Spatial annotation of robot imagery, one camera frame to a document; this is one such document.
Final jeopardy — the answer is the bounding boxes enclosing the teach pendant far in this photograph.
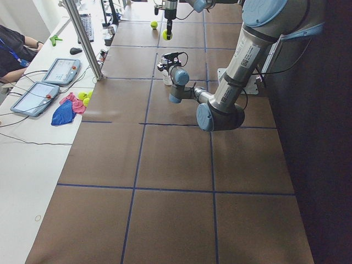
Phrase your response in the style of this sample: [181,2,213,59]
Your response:
[42,58,81,85]

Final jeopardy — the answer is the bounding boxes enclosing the teach pendant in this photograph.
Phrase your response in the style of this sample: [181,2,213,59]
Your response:
[10,81,60,117]
[42,58,81,85]

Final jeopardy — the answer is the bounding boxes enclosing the silver metal cup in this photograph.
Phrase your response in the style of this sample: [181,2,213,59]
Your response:
[107,26,115,35]

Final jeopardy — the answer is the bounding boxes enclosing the black computer mouse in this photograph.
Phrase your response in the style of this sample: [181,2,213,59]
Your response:
[69,47,82,55]

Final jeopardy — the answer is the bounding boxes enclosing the yellow Wilson tennis ball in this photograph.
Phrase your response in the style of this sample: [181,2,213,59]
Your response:
[78,92,88,101]

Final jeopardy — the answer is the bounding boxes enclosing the brown paper table cover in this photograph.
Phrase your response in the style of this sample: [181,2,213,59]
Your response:
[26,3,313,263]

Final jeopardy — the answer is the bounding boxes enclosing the small yellow tennis ball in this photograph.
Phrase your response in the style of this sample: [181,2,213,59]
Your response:
[82,98,90,107]

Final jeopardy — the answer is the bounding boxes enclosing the blue cloth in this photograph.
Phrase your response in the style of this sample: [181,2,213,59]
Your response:
[51,100,76,126]

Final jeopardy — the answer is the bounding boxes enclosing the black keyboard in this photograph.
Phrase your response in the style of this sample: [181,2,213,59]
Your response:
[80,14,94,42]

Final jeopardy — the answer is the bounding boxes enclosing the pink cloth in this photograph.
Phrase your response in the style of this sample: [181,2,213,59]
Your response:
[59,92,86,114]

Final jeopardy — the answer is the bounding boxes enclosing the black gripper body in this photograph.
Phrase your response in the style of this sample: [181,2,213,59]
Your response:
[164,64,174,74]
[164,0,177,19]

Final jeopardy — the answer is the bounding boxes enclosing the yellow Roland Garros tennis ball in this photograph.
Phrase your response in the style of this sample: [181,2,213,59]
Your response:
[162,29,173,41]

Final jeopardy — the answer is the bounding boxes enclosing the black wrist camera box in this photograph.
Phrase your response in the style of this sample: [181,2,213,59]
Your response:
[163,52,183,61]

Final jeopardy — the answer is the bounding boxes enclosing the green plastic clip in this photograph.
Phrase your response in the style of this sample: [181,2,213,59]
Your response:
[49,35,63,47]

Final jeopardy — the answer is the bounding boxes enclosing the seated person dark shirt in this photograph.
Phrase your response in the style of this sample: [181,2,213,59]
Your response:
[1,25,43,84]

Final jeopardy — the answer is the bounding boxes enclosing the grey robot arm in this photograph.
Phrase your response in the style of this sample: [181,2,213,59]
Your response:
[154,0,245,41]
[157,1,326,131]

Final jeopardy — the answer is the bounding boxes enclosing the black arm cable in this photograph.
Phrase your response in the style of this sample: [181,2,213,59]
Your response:
[175,51,199,91]

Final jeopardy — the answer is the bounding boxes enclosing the clear Wilson tennis ball can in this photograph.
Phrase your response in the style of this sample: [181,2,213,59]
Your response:
[161,55,172,86]

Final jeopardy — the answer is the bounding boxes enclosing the teach pendant near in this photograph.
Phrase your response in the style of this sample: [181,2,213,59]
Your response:
[10,81,60,117]

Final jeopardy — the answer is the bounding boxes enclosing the aluminium frame post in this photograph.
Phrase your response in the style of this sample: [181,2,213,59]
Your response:
[63,0,103,81]

